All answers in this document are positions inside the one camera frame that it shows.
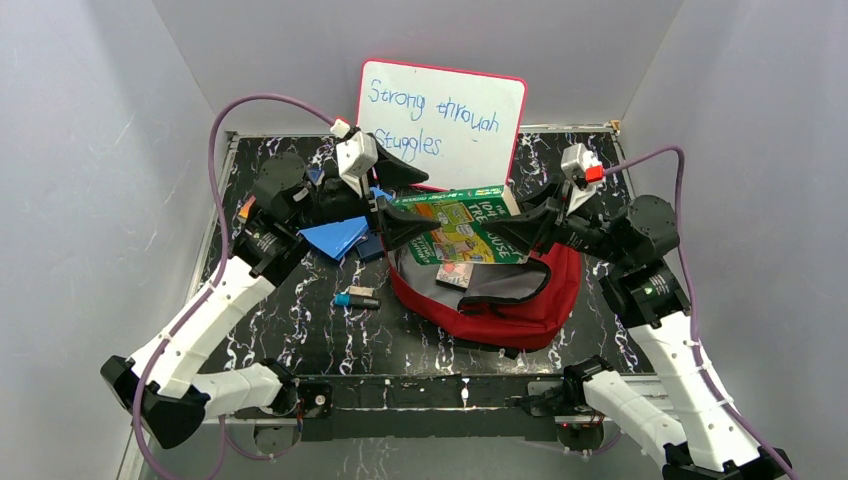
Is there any red student backpack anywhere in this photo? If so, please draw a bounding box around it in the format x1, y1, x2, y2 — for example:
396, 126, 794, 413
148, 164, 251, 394
387, 246, 582, 350

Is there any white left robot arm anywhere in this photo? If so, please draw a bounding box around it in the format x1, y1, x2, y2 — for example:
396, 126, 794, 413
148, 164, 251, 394
100, 137, 436, 449

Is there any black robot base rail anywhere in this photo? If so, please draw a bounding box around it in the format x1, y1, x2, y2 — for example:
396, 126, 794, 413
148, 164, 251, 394
231, 374, 607, 452

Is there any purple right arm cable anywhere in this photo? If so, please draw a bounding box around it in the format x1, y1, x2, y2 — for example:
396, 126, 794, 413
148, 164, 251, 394
599, 146, 800, 480

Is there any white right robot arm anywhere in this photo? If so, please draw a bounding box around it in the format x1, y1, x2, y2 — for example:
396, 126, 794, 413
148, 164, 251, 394
483, 186, 791, 479

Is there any blue notebook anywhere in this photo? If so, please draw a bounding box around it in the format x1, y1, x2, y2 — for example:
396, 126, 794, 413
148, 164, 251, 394
300, 216, 371, 261

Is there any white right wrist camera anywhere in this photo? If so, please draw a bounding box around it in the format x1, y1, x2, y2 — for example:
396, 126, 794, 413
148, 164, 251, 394
560, 143, 605, 215

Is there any dark blue wallet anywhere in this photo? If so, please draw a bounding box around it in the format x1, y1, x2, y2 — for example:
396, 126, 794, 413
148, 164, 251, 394
354, 233, 385, 263

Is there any small grey eraser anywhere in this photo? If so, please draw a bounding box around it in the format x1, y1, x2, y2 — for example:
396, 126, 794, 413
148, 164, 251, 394
347, 286, 374, 297

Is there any green treehouse book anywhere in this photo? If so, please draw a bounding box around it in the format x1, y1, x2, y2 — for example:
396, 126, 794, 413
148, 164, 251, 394
392, 185, 527, 265

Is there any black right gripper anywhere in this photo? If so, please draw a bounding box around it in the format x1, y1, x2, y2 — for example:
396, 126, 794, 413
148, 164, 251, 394
480, 174, 631, 268

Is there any black blue marker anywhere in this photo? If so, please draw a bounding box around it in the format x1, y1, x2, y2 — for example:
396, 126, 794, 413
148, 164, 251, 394
333, 293, 381, 310

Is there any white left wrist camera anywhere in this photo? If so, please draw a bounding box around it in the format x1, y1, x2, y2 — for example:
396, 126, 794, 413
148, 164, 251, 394
330, 117, 378, 197

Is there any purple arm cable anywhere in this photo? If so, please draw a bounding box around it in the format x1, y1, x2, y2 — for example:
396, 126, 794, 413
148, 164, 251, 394
599, 146, 800, 480
131, 93, 339, 480

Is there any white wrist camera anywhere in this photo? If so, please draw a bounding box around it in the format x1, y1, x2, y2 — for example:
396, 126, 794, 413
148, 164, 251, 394
560, 143, 605, 215
330, 117, 378, 197

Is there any pink framed whiteboard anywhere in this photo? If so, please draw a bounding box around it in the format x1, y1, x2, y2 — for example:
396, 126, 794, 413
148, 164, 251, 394
357, 59, 527, 190

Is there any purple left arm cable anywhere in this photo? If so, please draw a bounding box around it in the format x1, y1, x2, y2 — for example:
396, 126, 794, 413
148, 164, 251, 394
131, 93, 339, 480

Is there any pink floral book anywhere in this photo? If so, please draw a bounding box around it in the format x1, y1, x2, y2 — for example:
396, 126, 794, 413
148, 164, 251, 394
435, 263, 474, 290

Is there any Jane Eyre paperback book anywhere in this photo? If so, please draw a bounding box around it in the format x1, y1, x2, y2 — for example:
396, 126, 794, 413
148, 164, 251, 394
237, 196, 256, 224

